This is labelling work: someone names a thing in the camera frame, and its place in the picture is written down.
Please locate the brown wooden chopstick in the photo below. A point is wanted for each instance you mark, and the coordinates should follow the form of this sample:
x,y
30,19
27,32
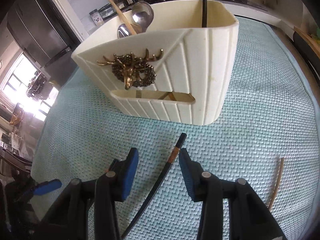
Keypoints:
x,y
277,185

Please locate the light wooden chopstick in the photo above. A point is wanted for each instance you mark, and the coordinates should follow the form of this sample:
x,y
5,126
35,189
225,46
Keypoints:
x,y
123,18

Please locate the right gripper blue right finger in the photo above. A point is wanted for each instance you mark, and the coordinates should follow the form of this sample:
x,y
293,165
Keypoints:
x,y
249,217

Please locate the light blue woven table mat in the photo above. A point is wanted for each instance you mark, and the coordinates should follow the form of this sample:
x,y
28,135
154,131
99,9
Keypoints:
x,y
269,113

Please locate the grey refrigerator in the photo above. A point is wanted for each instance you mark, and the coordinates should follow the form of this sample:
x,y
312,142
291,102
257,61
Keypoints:
x,y
44,37

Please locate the wooden cutting board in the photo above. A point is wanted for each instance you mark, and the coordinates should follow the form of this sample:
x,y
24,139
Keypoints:
x,y
309,40

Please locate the small silver spoon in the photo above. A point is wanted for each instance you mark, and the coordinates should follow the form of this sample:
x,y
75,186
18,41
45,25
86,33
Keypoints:
x,y
123,31

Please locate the dark green chopstick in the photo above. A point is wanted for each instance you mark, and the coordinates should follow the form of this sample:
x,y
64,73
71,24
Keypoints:
x,y
204,13

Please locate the cream utensil holder box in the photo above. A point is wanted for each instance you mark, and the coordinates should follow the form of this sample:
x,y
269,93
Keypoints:
x,y
176,71

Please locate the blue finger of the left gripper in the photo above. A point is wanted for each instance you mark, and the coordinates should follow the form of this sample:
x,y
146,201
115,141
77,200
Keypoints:
x,y
46,187

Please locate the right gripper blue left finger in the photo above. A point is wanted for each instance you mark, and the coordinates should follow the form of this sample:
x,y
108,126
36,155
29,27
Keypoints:
x,y
67,218

